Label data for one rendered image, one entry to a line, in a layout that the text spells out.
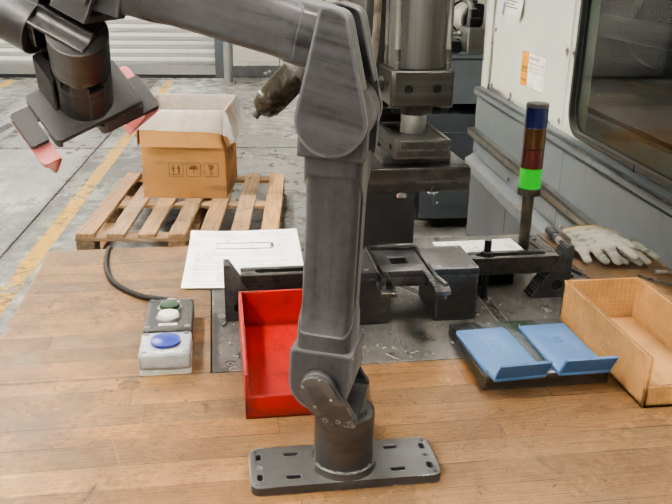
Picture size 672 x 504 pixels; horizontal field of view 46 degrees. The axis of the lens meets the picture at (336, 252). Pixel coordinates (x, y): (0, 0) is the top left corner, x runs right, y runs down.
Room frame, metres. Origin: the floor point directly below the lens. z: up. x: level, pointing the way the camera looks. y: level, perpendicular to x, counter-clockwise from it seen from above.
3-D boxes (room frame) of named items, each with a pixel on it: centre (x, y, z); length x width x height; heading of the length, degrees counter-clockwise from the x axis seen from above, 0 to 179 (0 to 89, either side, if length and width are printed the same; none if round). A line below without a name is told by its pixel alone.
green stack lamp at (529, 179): (1.32, -0.33, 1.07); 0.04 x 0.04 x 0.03
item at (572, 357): (0.95, -0.31, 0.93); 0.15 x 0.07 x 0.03; 10
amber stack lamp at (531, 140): (1.32, -0.33, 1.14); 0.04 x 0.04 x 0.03
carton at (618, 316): (0.98, -0.43, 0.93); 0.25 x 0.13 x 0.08; 9
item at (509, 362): (0.94, -0.22, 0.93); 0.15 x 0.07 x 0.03; 12
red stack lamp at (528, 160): (1.32, -0.33, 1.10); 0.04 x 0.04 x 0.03
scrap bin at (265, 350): (0.94, 0.06, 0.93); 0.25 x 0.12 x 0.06; 9
